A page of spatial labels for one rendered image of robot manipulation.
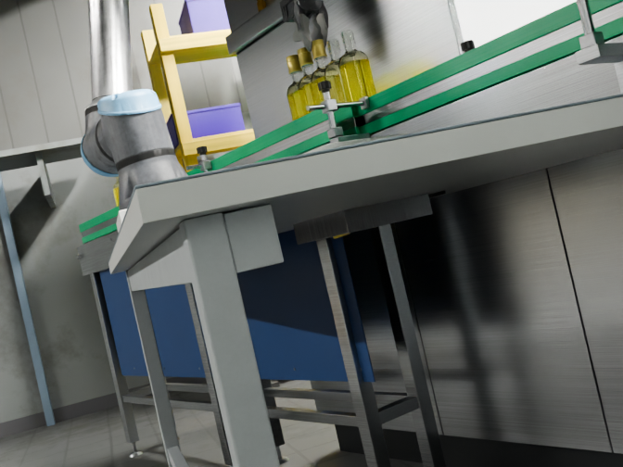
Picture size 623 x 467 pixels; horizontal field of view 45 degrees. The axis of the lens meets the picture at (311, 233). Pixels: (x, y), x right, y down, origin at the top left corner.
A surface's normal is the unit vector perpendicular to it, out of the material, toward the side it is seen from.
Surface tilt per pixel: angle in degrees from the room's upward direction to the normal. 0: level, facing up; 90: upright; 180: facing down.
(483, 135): 90
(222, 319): 90
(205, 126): 90
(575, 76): 90
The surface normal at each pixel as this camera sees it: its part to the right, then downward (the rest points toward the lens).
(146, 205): 0.28, -0.08
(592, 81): -0.79, 0.17
